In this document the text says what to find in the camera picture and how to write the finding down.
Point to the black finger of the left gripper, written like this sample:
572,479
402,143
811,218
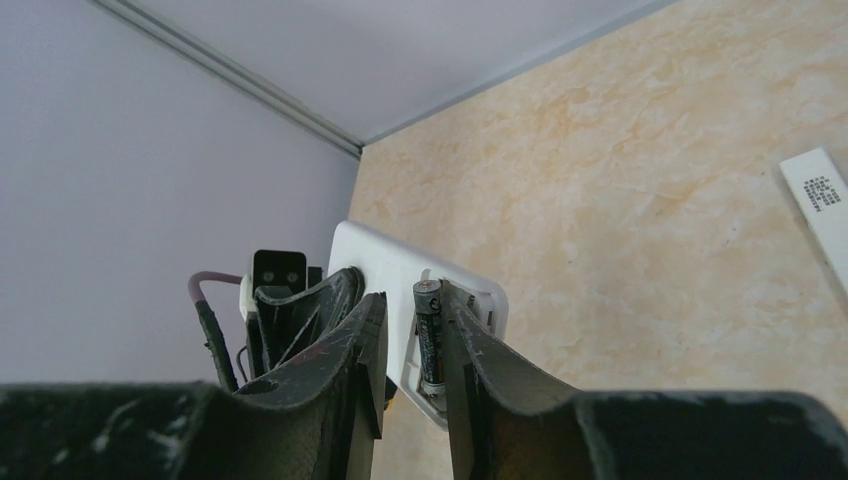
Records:
297,328

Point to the slim white remote control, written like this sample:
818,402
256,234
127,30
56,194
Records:
821,195

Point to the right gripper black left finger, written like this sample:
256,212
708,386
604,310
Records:
317,416

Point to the white grey remote control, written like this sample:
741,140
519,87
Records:
392,267

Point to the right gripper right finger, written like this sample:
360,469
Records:
509,419

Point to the dark AAA battery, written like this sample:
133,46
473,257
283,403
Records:
428,314

